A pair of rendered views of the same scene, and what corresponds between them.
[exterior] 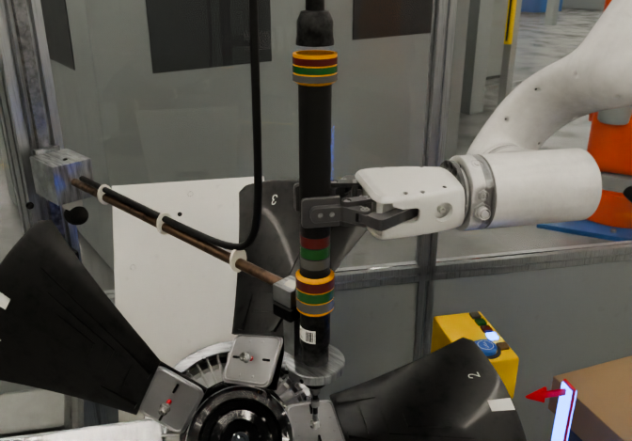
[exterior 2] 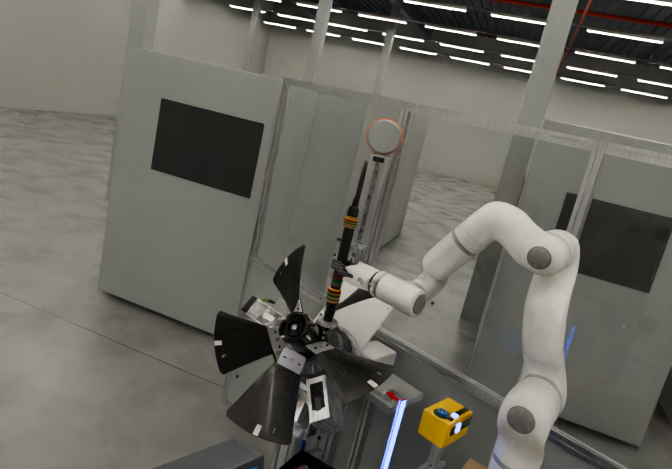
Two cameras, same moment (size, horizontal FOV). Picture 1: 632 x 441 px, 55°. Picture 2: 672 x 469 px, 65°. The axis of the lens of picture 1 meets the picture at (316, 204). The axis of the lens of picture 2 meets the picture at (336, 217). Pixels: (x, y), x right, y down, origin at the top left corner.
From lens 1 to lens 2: 138 cm
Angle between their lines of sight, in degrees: 51
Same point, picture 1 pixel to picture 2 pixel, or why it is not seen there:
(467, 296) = not seen: hidden behind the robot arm
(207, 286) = (358, 310)
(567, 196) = (398, 298)
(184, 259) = not seen: hidden behind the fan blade
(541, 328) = not seen: outside the picture
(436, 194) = (360, 273)
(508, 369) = (441, 427)
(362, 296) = (472, 401)
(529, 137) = (428, 285)
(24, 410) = (281, 305)
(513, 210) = (381, 293)
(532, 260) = (589, 455)
